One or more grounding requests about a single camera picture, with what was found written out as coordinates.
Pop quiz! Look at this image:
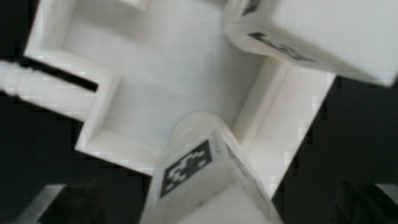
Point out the white chair leg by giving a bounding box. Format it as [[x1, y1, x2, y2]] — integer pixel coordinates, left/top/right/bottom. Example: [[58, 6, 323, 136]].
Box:
[[138, 112, 284, 224]]

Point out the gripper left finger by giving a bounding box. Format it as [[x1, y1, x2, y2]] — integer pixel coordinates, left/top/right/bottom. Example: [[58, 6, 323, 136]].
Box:
[[13, 182, 106, 224]]

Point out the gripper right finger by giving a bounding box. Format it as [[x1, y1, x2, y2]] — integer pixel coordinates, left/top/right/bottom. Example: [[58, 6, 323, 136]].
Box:
[[333, 181, 398, 224]]

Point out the white seat block with pegs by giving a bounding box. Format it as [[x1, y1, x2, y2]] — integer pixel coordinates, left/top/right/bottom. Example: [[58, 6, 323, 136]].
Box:
[[0, 0, 335, 190]]

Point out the white chair leg block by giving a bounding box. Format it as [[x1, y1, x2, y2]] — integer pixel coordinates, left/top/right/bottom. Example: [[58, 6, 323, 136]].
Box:
[[223, 0, 398, 87]]

